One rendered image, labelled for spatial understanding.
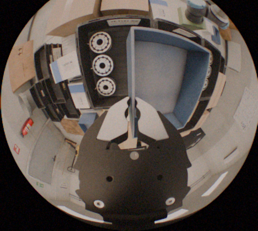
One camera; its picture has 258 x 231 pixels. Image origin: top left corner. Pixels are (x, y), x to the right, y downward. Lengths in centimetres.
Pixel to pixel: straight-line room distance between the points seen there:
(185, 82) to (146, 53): 12
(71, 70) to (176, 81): 43
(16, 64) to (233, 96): 591
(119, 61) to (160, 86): 26
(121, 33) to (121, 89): 29
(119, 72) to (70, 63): 25
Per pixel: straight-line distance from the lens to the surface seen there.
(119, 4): 46
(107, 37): 38
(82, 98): 57
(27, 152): 275
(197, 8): 58
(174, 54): 19
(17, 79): 243
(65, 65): 45
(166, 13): 60
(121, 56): 39
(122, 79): 41
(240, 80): 353
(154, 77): 17
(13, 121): 253
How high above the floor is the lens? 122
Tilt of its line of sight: 57 degrees down
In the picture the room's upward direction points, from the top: 169 degrees clockwise
